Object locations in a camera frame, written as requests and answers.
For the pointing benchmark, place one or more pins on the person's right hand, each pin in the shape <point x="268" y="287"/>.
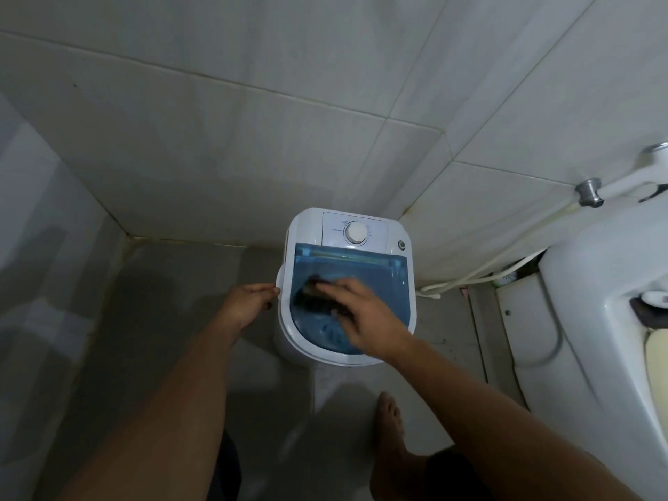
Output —
<point x="370" y="320"/>

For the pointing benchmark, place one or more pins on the person's left hand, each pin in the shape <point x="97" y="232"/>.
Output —
<point x="248" y="307"/>

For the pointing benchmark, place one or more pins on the dark striped cleaning cloth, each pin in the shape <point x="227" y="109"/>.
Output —
<point x="313" y="302"/>

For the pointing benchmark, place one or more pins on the small white blue washing machine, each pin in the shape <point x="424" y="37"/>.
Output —
<point x="323" y="250"/>

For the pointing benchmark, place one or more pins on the person's right forearm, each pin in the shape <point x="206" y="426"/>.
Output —
<point x="511" y="422"/>

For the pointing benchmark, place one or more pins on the person's left forearm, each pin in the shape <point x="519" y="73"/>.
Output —
<point x="162" y="412"/>

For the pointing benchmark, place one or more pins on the small white container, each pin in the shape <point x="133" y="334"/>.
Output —
<point x="505" y="279"/>

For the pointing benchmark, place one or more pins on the white toilet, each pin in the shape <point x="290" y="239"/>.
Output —
<point x="579" y="339"/>

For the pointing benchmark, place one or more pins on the black flat item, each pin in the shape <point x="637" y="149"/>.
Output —
<point x="649" y="315"/>

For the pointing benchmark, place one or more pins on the small white device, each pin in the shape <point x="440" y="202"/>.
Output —
<point x="655" y="298"/>

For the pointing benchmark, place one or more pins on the cream toilet seat cover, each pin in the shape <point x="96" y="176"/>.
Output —
<point x="657" y="365"/>

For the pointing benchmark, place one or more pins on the white bidet sprayer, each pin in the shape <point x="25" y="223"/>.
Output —
<point x="639" y="174"/>

